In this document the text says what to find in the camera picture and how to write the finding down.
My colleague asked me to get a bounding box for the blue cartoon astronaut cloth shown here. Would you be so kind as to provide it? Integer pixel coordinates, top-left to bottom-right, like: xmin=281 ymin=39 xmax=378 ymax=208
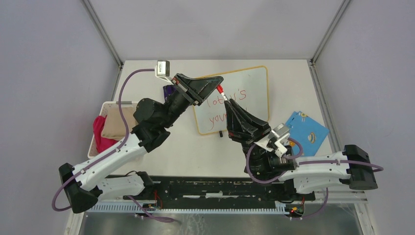
xmin=285 ymin=111 xmax=329 ymax=156

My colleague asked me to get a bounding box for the yellow framed whiteboard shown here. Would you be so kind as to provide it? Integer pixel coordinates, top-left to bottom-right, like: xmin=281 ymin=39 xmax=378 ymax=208
xmin=194 ymin=66 xmax=270 ymax=135

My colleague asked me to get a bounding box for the red whiteboard marker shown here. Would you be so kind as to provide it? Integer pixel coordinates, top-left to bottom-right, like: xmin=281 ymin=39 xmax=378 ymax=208
xmin=221 ymin=92 xmax=229 ymax=101

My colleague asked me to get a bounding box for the aluminium corner post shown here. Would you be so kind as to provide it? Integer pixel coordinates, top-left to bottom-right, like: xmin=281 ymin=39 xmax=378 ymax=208
xmin=80 ymin=0 xmax=123 ymax=68
xmin=309 ymin=0 xmax=352 ymax=66

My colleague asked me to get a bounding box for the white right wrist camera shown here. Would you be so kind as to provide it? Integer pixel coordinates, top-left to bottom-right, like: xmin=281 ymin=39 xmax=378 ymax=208
xmin=254 ymin=123 xmax=290 ymax=158

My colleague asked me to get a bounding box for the purple cloth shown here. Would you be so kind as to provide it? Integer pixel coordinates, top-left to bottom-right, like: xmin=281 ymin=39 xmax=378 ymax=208
xmin=162 ymin=85 xmax=176 ymax=101

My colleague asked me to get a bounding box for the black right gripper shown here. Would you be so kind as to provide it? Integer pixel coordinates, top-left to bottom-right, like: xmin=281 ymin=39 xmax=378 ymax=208
xmin=225 ymin=98 xmax=271 ymax=175

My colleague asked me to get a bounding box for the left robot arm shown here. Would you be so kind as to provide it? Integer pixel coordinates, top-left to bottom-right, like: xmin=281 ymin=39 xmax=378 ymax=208
xmin=58 ymin=73 xmax=224 ymax=213

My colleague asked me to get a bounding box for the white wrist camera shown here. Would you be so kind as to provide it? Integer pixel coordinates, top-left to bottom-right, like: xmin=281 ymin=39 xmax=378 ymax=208
xmin=155 ymin=60 xmax=171 ymax=83
xmin=254 ymin=123 xmax=290 ymax=158

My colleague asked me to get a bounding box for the aluminium left corner post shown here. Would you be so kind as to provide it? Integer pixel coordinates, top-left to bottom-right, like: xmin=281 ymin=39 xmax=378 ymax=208
xmin=80 ymin=0 xmax=123 ymax=68

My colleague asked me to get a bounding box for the beige folded cloth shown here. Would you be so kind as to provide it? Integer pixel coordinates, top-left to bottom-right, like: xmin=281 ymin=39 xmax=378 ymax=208
xmin=106 ymin=107 xmax=137 ymax=141

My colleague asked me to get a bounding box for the red marker cap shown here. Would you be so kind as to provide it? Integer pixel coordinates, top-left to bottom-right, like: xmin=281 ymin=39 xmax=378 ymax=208
xmin=217 ymin=85 xmax=224 ymax=93

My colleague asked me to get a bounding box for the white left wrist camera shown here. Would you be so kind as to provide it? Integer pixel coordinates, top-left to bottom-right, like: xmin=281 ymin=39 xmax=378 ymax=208
xmin=155 ymin=60 xmax=171 ymax=83

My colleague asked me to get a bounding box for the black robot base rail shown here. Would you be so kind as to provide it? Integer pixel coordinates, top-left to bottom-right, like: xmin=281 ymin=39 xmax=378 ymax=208
xmin=134 ymin=176 xmax=316 ymax=209

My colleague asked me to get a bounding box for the aluminium right corner post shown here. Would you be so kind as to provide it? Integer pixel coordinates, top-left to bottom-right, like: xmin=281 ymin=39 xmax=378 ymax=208
xmin=309 ymin=0 xmax=352 ymax=66

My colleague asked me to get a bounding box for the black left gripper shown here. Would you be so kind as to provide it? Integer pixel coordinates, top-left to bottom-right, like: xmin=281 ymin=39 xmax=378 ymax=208
xmin=161 ymin=74 xmax=226 ymax=130

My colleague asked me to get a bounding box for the pink cloth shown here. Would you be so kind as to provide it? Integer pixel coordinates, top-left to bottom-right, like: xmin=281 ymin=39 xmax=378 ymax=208
xmin=92 ymin=116 xmax=117 ymax=153

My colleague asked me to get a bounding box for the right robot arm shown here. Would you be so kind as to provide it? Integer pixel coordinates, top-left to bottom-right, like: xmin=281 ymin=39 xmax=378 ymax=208
xmin=224 ymin=98 xmax=384 ymax=200

